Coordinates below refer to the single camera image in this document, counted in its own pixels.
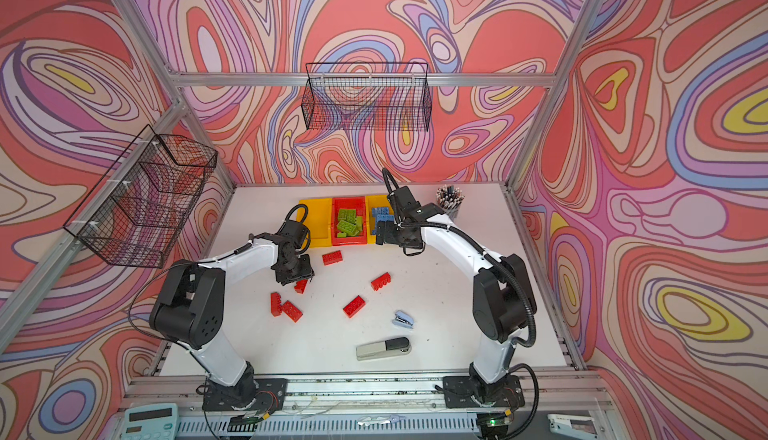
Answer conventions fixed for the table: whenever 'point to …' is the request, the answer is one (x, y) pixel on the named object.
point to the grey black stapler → (392, 347)
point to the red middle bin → (356, 203)
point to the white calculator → (151, 422)
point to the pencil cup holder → (449, 199)
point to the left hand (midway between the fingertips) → (308, 273)
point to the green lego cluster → (349, 224)
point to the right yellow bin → (378, 201)
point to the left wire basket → (141, 208)
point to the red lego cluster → (278, 307)
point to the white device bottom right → (574, 427)
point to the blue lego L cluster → (381, 214)
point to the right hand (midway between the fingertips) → (393, 245)
